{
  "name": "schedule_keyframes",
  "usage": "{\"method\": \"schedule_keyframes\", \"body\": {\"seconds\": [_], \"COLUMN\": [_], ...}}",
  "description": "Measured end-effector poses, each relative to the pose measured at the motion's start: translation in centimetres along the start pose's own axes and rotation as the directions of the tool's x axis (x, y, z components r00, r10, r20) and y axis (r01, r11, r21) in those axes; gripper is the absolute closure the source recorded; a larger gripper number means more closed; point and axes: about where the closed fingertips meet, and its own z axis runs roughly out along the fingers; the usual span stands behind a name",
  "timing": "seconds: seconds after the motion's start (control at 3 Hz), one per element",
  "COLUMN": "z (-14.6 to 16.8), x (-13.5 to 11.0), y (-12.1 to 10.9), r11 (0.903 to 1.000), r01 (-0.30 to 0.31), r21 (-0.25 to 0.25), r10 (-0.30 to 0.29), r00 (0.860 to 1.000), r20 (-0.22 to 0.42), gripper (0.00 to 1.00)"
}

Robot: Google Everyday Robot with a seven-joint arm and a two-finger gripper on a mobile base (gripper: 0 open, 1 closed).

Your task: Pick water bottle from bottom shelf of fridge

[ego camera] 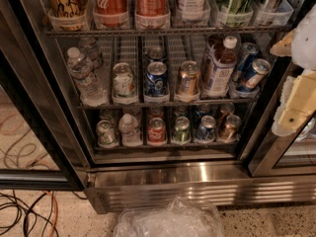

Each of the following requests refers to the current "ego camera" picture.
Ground clear plastic bag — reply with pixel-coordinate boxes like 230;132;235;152
114;197;225;237

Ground white green can bottom shelf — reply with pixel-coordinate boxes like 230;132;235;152
96;119;118;148

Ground red coca-cola bottle top shelf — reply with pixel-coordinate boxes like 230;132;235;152
95;0;127;28

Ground stainless steel display fridge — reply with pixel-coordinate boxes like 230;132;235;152
18;0;316;213

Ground copper can shelf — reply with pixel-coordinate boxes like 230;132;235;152
175;60;199;103
218;115;242;142

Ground copper can bottom shelf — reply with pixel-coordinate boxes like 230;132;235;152
218;115;242;142

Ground slim blue energy can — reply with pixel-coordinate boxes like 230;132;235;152
231;42;259;82
237;58;271;92

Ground white green can middle shelf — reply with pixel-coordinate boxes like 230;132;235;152
112;62;138;105

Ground yellow can top shelf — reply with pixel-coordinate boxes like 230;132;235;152
48;0;88;31

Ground right glass fridge door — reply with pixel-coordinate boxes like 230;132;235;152
249;62;316;177

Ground small clear water bottle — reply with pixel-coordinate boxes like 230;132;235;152
118;114;142;147

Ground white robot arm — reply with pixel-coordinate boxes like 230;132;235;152
270;5;316;136

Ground front middle shelf water bottle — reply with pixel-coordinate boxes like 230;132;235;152
67;47;107;107

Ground blue can bottom shelf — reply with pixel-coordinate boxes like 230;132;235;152
196;116;216;143

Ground rear middle shelf water bottle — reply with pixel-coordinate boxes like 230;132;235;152
78;37;103;68

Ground glass fridge door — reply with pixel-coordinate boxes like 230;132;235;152
0;0;87;191
249;62;316;177

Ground green striped can top shelf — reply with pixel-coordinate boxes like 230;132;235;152
215;0;253;27

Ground red cola can bottom shelf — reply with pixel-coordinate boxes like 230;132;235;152
148;118;166;145

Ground shelf water bottle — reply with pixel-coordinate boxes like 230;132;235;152
78;37;103;68
67;47;107;107

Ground black cables on floor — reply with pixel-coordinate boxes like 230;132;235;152
0;190;87;237

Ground orange cable on floor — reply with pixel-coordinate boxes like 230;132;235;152
42;191;59;237

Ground copper can middle shelf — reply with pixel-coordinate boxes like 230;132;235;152
175;60;199;103

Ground blue pepsi can middle shelf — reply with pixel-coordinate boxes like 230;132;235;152
144;62;170;103

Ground rear blue can middle shelf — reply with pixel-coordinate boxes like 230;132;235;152
146;46;167;63

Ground brown tea bottle white label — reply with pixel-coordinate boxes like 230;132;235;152
202;36;237;98

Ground white green can shelf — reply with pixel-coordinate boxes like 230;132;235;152
96;119;118;148
112;62;138;105

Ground left glass fridge door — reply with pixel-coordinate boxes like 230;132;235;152
0;0;87;191

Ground white labelled bottle top shelf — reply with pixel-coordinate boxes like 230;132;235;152
176;0;205;21

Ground front slim blue energy can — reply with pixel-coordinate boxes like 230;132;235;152
237;58;271;92

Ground rear slim blue energy can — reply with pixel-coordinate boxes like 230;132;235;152
231;42;259;82

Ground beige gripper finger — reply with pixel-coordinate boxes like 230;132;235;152
272;70;316;136
270;30;295;57

